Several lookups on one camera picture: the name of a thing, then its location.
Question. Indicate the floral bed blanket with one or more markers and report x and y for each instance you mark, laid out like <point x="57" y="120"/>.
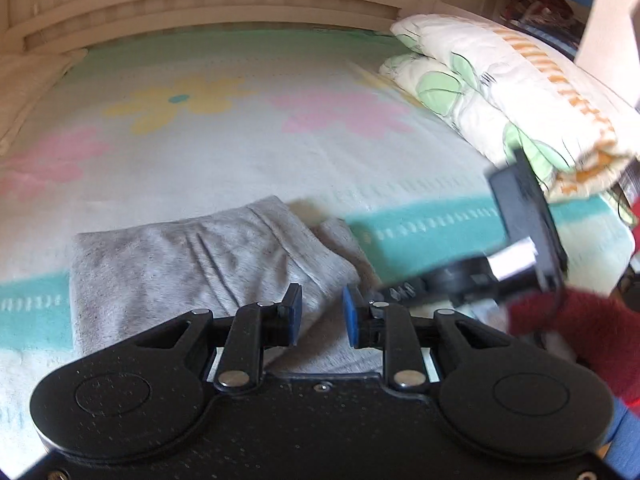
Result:
<point x="176" y="126"/>

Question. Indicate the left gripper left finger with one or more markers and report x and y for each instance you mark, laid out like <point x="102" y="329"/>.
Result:
<point x="148" y="391"/>

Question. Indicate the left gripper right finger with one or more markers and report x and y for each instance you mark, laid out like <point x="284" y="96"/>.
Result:
<point x="494" y="391"/>

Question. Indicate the beige pillow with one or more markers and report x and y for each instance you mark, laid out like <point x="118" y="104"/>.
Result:
<point x="25" y="79"/>

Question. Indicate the red sleeve forearm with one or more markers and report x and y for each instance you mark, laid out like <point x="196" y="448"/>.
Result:
<point x="602" y="332"/>

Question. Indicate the folded floral quilt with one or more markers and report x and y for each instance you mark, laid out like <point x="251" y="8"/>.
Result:
<point x="500" y="90"/>

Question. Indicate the grey speckled pants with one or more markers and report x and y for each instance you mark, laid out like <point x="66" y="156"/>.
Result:
<point x="127" y="281"/>

